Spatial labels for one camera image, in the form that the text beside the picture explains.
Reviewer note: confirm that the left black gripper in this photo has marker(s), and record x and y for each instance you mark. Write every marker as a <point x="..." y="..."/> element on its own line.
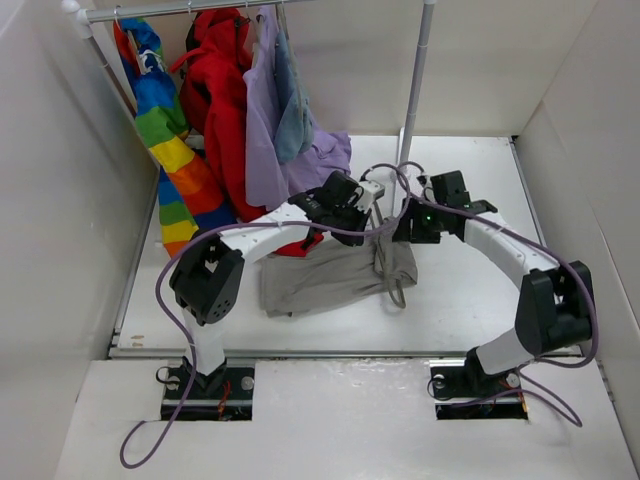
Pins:
<point x="349" y="239"/>

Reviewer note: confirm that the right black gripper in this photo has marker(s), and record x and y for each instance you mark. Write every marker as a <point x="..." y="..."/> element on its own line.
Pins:
<point x="419" y="235"/>

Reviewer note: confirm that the grey trousers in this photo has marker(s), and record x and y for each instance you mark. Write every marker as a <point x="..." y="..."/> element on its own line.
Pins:
<point x="329" y="276"/>

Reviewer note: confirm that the grey hanger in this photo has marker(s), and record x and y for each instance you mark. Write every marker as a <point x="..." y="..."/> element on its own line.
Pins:
<point x="384" y="258"/>

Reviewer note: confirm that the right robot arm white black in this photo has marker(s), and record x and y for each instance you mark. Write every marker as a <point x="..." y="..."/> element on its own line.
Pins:
<point x="555" y="308"/>

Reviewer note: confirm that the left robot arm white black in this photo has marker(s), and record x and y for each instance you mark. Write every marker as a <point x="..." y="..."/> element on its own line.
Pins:
<point x="207" y="278"/>

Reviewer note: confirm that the lilac shirt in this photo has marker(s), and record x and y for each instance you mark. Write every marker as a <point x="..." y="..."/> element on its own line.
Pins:
<point x="268" y="183"/>

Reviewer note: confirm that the blue denim shorts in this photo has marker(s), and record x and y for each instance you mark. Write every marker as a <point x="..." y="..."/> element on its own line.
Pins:
<point x="294" y="134"/>

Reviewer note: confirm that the rainbow striped garment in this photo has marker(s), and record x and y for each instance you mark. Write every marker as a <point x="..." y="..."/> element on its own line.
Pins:
<point x="189" y="197"/>

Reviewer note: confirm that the red jacket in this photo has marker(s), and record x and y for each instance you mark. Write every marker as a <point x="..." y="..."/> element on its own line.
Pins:
<point x="213" y="97"/>

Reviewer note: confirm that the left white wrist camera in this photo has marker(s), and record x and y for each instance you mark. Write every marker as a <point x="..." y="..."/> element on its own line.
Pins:
<point x="368" y="193"/>

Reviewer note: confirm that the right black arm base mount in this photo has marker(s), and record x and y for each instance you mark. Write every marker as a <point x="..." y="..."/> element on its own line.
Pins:
<point x="492" y="398"/>

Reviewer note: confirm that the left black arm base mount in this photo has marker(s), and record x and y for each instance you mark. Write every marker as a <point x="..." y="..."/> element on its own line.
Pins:
<point x="231" y="398"/>

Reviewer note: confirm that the aluminium table rail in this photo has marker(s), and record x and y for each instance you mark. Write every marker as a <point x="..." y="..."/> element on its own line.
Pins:
<point x="115" y="352"/>

